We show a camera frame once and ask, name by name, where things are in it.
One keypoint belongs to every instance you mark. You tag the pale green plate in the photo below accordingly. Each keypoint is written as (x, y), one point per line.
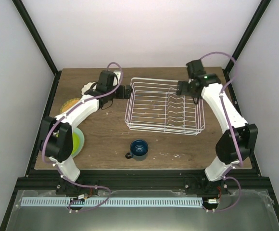
(82, 138)

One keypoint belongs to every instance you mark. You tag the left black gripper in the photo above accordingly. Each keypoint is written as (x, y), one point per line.
(127, 92)

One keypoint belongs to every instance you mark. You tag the light blue slotted strip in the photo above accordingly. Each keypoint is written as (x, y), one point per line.
(114, 202)

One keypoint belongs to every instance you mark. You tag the woven bamboo plate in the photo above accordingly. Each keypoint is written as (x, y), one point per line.
(68, 104)

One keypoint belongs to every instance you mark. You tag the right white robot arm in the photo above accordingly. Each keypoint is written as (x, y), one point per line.
(238, 138)

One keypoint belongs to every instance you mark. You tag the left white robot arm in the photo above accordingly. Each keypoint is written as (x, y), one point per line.
(56, 133)

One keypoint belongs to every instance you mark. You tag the left black frame post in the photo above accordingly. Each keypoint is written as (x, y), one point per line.
(35, 34)

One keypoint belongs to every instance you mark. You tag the white scalloped bowl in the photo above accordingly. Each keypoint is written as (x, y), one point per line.
(86, 87)

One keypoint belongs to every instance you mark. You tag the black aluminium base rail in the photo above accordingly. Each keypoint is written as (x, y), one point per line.
(189, 181)

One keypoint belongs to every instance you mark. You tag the right black frame post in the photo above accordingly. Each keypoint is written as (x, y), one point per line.
(259, 12)

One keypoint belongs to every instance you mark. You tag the dark blue mug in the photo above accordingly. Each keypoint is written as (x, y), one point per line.
(138, 150)

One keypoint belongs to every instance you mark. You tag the lime green plate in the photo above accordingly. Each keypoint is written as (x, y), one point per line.
(76, 144)

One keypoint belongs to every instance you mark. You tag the white wire dish rack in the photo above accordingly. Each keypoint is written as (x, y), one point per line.
(154, 106)

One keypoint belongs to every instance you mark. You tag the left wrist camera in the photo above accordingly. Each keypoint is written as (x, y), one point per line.
(118, 74)

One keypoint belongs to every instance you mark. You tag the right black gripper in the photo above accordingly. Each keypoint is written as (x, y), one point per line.
(182, 84)

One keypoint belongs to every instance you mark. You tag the black frame post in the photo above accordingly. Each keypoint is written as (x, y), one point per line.
(259, 12)
(35, 34)

